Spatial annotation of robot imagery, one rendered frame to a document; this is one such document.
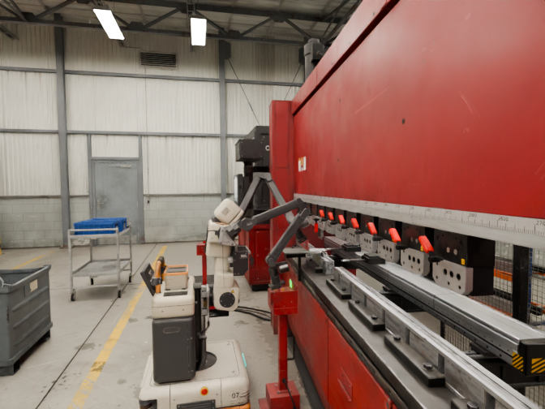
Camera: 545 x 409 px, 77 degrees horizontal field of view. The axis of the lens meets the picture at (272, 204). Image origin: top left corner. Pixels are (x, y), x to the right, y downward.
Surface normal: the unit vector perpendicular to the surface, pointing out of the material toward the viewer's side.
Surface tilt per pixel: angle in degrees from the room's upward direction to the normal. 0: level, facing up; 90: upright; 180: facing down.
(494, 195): 90
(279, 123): 90
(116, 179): 90
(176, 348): 90
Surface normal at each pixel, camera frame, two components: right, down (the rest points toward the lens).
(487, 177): -0.99, 0.01
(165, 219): 0.21, 0.05
